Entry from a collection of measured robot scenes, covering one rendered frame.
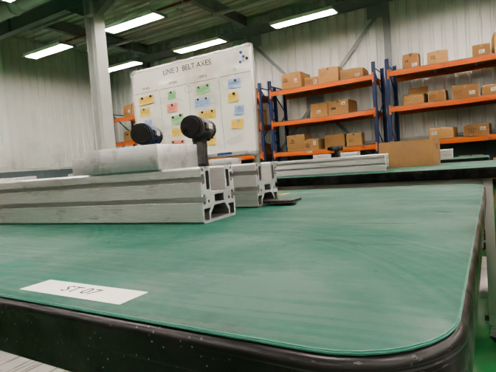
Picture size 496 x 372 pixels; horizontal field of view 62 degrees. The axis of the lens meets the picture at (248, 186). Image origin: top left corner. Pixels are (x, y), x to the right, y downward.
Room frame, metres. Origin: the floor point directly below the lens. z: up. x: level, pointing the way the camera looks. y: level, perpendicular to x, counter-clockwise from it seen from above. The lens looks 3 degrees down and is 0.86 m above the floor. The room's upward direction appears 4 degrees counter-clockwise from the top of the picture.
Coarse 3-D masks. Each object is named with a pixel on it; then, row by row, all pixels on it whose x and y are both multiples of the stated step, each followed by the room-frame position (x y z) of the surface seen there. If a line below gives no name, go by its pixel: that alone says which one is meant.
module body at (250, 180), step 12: (240, 168) 0.79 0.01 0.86; (252, 168) 0.78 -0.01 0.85; (264, 168) 0.85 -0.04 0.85; (240, 180) 0.79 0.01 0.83; (252, 180) 0.78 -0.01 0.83; (264, 180) 0.85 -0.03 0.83; (276, 180) 0.86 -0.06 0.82; (240, 192) 0.79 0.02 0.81; (252, 192) 0.78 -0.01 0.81; (264, 192) 0.81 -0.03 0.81; (276, 192) 0.86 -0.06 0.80; (240, 204) 0.79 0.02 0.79; (252, 204) 0.78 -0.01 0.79; (264, 204) 0.80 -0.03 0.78
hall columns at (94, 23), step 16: (96, 16) 8.80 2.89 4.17; (96, 32) 8.77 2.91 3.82; (96, 48) 8.74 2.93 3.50; (96, 64) 8.96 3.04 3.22; (96, 80) 8.98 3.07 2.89; (96, 96) 8.96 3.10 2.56; (96, 112) 8.93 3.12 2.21; (112, 112) 8.97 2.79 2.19; (96, 128) 8.89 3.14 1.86; (112, 128) 8.94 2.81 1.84; (96, 144) 8.88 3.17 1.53; (112, 144) 8.90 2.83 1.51
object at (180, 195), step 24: (192, 168) 0.61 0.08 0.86; (216, 168) 0.68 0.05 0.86; (0, 192) 0.84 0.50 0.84; (24, 192) 0.78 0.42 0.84; (48, 192) 0.76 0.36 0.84; (72, 192) 0.73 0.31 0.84; (96, 192) 0.70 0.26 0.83; (120, 192) 0.68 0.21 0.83; (144, 192) 0.65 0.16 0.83; (168, 192) 0.63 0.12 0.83; (192, 192) 0.61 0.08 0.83; (216, 192) 0.65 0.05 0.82; (0, 216) 0.82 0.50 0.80; (24, 216) 0.79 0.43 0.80; (48, 216) 0.76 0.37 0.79; (72, 216) 0.73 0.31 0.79; (96, 216) 0.70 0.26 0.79; (120, 216) 0.68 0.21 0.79; (144, 216) 0.66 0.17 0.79; (168, 216) 0.63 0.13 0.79; (192, 216) 0.62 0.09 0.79; (216, 216) 0.65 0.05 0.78
